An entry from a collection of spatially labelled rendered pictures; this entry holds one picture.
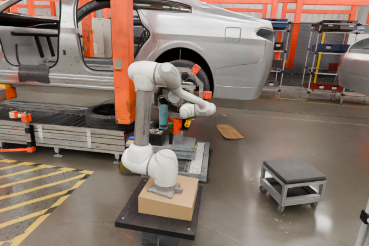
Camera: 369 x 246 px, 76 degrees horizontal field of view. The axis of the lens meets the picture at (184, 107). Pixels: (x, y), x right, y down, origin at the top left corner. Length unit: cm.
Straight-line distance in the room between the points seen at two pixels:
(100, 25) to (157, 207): 619
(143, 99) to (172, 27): 145
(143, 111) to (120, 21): 113
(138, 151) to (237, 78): 159
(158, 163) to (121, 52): 125
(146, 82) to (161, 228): 88
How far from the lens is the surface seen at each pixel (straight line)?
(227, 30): 274
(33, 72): 364
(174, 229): 159
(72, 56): 328
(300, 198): 233
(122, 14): 240
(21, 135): 341
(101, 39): 727
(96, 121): 292
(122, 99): 247
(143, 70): 144
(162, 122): 245
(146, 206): 165
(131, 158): 162
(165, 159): 153
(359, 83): 394
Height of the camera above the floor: 139
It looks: 16 degrees down
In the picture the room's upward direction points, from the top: 2 degrees clockwise
